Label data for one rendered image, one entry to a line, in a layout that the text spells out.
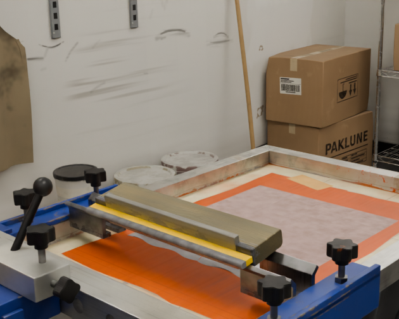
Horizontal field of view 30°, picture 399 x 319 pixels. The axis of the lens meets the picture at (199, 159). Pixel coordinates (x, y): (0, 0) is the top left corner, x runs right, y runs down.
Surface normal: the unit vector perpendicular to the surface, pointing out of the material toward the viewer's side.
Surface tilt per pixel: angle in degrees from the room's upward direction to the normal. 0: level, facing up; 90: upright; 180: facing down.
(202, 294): 0
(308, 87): 90
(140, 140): 90
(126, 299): 0
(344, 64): 89
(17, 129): 88
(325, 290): 0
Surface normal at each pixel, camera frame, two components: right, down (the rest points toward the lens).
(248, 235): -0.14, -0.91
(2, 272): -0.68, 0.22
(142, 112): 0.73, 0.18
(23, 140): 0.23, 0.24
